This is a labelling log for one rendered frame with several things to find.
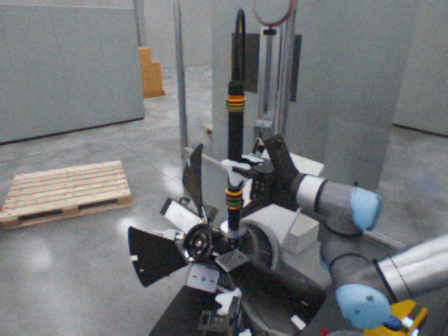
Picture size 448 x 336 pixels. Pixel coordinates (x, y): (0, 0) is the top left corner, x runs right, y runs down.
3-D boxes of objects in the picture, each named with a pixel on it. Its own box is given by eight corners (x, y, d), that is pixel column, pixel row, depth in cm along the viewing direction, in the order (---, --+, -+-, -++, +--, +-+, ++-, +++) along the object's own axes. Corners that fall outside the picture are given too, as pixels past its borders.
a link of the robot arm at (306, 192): (316, 186, 63) (331, 172, 69) (295, 180, 66) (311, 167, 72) (311, 218, 66) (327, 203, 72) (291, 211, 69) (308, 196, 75)
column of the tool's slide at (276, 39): (248, 329, 208) (262, 26, 135) (260, 331, 206) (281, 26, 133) (246, 337, 202) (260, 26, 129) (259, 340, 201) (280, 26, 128)
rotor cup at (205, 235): (198, 259, 108) (171, 252, 98) (219, 221, 109) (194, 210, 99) (227, 283, 98) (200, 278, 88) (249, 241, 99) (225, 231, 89)
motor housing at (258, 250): (211, 270, 121) (189, 265, 112) (240, 217, 123) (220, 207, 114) (255, 308, 106) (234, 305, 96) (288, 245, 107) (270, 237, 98)
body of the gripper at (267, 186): (246, 199, 76) (292, 216, 69) (247, 166, 72) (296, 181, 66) (263, 187, 81) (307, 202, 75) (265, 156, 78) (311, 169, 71)
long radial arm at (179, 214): (235, 238, 121) (217, 230, 112) (225, 256, 120) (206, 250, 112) (190, 207, 141) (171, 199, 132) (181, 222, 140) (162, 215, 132)
